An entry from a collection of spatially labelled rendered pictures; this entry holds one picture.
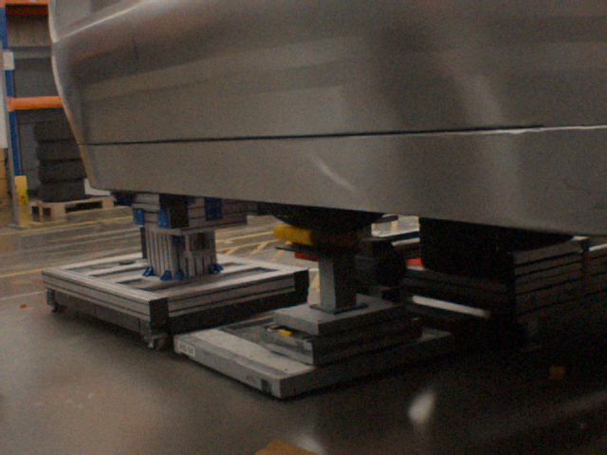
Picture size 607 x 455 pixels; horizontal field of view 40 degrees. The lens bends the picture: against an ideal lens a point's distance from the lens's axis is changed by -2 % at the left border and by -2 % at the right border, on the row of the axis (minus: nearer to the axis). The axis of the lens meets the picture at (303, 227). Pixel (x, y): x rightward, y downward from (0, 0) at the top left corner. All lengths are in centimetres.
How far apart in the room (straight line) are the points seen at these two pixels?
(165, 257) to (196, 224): 31
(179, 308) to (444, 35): 268
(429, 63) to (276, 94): 31
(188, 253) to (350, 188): 268
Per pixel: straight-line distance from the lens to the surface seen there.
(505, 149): 119
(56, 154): 1039
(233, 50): 146
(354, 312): 314
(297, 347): 305
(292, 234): 314
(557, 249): 344
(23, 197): 1263
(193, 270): 409
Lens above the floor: 94
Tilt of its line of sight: 7 degrees down
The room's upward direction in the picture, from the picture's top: 4 degrees counter-clockwise
